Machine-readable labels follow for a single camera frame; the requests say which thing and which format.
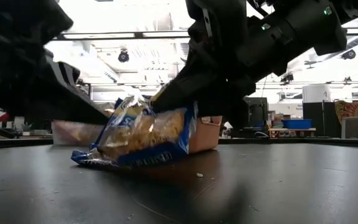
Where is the black beam with light strips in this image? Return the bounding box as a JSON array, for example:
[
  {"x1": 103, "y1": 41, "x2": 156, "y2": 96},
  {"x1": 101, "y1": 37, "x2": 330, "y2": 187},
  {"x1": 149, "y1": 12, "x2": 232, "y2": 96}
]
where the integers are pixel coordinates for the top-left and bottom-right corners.
[{"x1": 53, "y1": 28, "x2": 358, "y2": 42}]

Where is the black ceiling spotlight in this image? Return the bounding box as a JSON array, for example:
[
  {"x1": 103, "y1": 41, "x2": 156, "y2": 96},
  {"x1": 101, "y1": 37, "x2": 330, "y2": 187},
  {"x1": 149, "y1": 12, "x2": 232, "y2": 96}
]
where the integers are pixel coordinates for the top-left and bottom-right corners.
[
  {"x1": 280, "y1": 73, "x2": 295, "y2": 84},
  {"x1": 117, "y1": 49, "x2": 130, "y2": 63},
  {"x1": 341, "y1": 49, "x2": 357, "y2": 60}
]

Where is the black flat screen monitor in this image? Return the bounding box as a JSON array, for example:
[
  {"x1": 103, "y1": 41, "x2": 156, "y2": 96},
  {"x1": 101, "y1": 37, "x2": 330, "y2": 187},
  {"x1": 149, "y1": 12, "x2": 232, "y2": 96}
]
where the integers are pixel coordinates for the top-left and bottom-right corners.
[{"x1": 243, "y1": 96, "x2": 269, "y2": 138}]

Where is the blue storage box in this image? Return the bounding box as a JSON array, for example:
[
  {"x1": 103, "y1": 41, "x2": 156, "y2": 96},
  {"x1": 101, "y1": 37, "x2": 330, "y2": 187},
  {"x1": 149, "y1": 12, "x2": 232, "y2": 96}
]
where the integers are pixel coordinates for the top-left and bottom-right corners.
[{"x1": 283, "y1": 119, "x2": 313, "y2": 129}]

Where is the black partition panel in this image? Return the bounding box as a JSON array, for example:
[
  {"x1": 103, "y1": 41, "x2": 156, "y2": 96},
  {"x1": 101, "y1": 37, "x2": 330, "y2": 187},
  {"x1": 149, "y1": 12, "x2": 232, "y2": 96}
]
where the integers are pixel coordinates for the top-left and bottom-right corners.
[{"x1": 302, "y1": 101, "x2": 335, "y2": 138}]

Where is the wooden side table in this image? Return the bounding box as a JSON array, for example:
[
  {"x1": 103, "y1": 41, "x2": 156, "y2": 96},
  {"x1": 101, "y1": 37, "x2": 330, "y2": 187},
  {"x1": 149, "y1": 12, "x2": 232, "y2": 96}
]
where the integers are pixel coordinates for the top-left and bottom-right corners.
[{"x1": 268, "y1": 127, "x2": 317, "y2": 138}]

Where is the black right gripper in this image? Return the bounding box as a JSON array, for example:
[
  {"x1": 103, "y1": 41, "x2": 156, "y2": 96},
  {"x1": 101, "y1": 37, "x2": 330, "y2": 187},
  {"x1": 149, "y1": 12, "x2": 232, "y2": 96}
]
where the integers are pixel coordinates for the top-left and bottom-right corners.
[{"x1": 150, "y1": 46, "x2": 279, "y2": 128}]

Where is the translucent plastic bin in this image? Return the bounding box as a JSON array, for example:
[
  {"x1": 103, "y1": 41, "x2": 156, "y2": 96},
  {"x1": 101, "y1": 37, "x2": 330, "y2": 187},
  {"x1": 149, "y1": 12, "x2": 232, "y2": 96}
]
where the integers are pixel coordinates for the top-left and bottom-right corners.
[{"x1": 51, "y1": 119, "x2": 107, "y2": 146}]

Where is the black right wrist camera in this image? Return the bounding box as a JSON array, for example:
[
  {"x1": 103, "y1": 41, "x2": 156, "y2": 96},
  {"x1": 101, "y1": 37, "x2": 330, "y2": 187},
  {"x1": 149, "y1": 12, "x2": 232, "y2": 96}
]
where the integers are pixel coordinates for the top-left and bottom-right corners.
[{"x1": 185, "y1": 0, "x2": 251, "y2": 63}]

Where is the person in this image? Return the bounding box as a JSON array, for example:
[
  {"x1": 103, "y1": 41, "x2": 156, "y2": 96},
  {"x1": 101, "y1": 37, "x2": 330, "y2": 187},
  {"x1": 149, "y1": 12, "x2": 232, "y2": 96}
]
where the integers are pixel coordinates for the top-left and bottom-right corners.
[{"x1": 222, "y1": 121, "x2": 234, "y2": 139}]

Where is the orange patterned fabric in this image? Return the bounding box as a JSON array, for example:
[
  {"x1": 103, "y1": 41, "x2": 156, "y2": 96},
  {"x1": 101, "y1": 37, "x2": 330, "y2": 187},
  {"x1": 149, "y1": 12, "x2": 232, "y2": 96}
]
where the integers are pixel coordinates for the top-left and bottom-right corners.
[{"x1": 334, "y1": 100, "x2": 358, "y2": 125}]

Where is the black aluminium rig frame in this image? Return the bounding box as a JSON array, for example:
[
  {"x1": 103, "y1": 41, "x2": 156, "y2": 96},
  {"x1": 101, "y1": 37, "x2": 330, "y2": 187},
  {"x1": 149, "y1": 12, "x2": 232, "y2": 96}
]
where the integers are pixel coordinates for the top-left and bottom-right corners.
[{"x1": 0, "y1": 138, "x2": 358, "y2": 150}]

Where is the blue Maruchan soy ramen pack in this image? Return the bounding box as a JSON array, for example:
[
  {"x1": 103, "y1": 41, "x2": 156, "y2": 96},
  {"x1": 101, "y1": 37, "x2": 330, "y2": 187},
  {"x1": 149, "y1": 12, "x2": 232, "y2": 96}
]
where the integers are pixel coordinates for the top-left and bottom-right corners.
[{"x1": 70, "y1": 94, "x2": 199, "y2": 171}]

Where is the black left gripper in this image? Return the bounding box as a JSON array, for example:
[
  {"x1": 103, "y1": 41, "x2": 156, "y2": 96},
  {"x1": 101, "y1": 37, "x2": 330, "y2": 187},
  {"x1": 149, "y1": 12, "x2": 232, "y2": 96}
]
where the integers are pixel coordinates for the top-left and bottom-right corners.
[{"x1": 0, "y1": 51, "x2": 110, "y2": 124}]

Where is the white round column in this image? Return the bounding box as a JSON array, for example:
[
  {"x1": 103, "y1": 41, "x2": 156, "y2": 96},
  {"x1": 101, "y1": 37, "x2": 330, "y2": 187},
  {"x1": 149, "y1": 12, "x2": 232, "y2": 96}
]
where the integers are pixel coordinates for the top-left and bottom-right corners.
[{"x1": 302, "y1": 84, "x2": 331, "y2": 103}]

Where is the orange plastic bin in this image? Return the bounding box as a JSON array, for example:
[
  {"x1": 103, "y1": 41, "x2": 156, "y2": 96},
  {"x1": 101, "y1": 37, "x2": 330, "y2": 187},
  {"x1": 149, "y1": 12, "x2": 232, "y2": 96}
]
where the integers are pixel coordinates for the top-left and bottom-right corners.
[{"x1": 187, "y1": 123, "x2": 220, "y2": 155}]

